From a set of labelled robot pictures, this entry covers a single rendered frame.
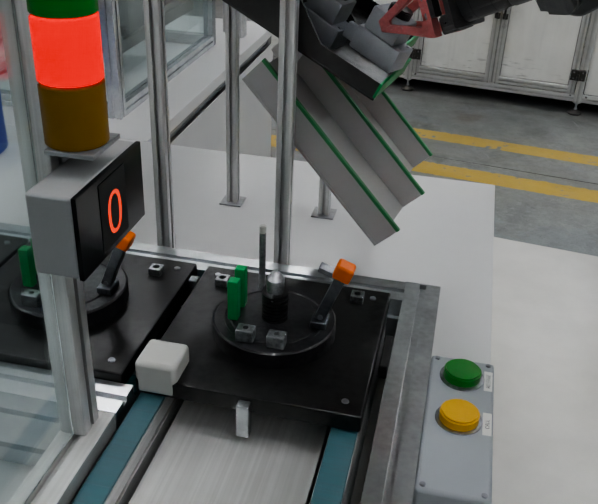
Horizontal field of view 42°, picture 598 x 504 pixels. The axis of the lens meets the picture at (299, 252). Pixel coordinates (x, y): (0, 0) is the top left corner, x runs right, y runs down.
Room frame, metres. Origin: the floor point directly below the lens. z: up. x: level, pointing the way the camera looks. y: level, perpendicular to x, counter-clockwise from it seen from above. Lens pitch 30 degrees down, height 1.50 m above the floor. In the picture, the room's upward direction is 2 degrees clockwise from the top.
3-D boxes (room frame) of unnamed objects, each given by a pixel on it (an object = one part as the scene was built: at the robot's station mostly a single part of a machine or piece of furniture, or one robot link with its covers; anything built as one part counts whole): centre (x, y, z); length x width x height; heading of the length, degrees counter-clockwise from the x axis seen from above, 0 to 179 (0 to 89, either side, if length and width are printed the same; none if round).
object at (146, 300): (0.79, 0.27, 1.01); 0.24 x 0.24 x 0.13; 78
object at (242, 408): (0.62, 0.05, 0.95); 0.01 x 0.01 x 0.04; 78
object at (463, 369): (0.68, -0.18, 0.96); 0.04 x 0.04 x 0.02
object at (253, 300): (0.74, 0.02, 0.98); 0.14 x 0.14 x 0.02
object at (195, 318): (0.74, 0.02, 0.96); 0.24 x 0.24 x 0.02; 78
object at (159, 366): (0.67, 0.14, 0.97); 0.05 x 0.05 x 0.04; 78
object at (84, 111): (0.58, 0.18, 1.28); 0.05 x 0.05 x 0.05
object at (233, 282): (0.74, 0.07, 1.01); 0.01 x 0.01 x 0.05; 78
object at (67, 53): (0.58, 0.18, 1.33); 0.05 x 0.05 x 0.05
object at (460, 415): (0.61, -0.17, 0.96); 0.04 x 0.04 x 0.02
